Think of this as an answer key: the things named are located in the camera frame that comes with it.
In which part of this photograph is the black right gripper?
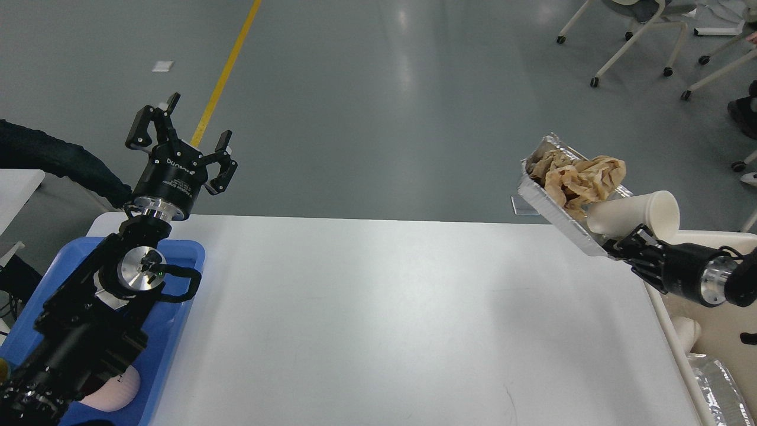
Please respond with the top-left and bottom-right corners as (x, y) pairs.
(604, 224), (740, 307)

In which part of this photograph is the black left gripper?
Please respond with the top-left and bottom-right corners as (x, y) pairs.
(125, 92), (238, 221)

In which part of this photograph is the white paper cup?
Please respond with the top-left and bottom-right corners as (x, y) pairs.
(586, 191), (680, 240)

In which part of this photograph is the brown paper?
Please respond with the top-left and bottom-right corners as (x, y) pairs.
(526, 149), (627, 221)

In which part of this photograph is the aluminium foil tray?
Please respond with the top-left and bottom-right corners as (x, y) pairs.
(518, 133), (632, 257)

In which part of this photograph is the pink plastic mug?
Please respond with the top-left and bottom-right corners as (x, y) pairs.
(79, 366), (141, 412)

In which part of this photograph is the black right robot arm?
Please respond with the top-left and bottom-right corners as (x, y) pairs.
(602, 224), (756, 308)

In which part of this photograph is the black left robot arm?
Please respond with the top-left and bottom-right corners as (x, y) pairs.
(2, 93), (238, 425)

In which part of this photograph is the white cup inside bin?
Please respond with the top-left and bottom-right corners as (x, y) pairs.
(671, 316), (703, 353)

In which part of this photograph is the cream plastic bin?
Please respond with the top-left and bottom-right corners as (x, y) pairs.
(642, 230), (757, 426)

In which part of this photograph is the white sneaker with stripes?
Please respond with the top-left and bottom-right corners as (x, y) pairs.
(740, 172), (757, 187)

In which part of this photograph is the clear floor plate left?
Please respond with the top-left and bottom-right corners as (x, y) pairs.
(511, 196), (541, 217)

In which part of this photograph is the person in beige sweater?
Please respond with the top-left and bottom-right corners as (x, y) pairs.
(1, 120), (132, 208)

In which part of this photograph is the small white side table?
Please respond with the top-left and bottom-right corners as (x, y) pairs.
(1, 168), (45, 234)

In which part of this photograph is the blue plastic tray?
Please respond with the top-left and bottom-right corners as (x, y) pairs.
(2, 237), (205, 425)

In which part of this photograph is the foil tray inside bin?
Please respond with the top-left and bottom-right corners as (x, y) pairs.
(687, 353), (755, 425)

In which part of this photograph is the white office chair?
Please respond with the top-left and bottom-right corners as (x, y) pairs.
(590, 1), (698, 88)
(680, 21), (757, 101)

